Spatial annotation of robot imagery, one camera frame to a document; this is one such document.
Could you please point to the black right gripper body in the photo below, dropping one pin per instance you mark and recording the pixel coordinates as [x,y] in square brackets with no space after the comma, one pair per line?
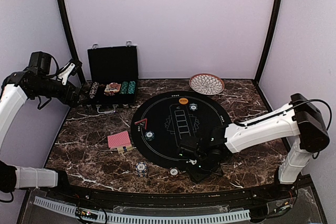
[206,164]

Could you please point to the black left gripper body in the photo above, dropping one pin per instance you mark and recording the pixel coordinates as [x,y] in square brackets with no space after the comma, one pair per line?
[44,90]

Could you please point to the brown white chip stack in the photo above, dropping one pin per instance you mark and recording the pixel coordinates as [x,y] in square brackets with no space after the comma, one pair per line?
[173,172]

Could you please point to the single blue chip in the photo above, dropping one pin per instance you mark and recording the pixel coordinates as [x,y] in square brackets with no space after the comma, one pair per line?
[193,107]

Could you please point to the orange big blind button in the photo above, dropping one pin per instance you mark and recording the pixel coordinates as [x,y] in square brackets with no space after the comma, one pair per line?
[183,101]

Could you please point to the red triangular all-in button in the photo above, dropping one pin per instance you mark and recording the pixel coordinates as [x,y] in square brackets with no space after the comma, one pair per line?
[142,123]

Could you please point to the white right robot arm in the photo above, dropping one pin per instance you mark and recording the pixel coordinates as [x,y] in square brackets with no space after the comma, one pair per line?
[299,119]

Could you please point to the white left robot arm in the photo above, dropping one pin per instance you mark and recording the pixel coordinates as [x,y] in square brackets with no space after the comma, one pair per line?
[13,97]

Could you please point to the round black poker mat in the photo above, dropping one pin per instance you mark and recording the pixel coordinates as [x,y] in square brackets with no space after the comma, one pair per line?
[170,121]

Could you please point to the blue white chip stack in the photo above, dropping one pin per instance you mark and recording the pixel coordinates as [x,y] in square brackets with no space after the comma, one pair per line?
[141,169]

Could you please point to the boxed card deck in case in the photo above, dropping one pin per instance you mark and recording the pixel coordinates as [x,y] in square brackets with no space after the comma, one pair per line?
[112,88]

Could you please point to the patterned ceramic plate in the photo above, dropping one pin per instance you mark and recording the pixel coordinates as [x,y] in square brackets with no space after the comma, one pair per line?
[206,83]

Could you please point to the black poker chip case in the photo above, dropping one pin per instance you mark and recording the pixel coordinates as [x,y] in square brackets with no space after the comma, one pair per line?
[113,64]

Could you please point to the green chip row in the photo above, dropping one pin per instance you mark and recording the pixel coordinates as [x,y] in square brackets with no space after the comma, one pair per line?
[124,87]

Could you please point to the red playing card deck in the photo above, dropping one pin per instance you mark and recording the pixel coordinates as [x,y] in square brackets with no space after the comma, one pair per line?
[120,142]

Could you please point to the teal chip row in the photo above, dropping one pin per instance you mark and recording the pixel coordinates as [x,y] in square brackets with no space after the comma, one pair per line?
[131,87]

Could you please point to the white slotted cable duct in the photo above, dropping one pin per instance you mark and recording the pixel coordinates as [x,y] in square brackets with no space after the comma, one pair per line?
[87,215]

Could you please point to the left black frame post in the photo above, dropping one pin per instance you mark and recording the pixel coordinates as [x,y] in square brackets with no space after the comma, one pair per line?
[67,29]

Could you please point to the black frame post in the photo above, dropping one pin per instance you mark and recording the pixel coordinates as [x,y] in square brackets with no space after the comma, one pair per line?
[268,41]
[67,29]

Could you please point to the right black frame post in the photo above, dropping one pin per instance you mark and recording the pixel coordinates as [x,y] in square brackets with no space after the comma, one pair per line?
[268,41]

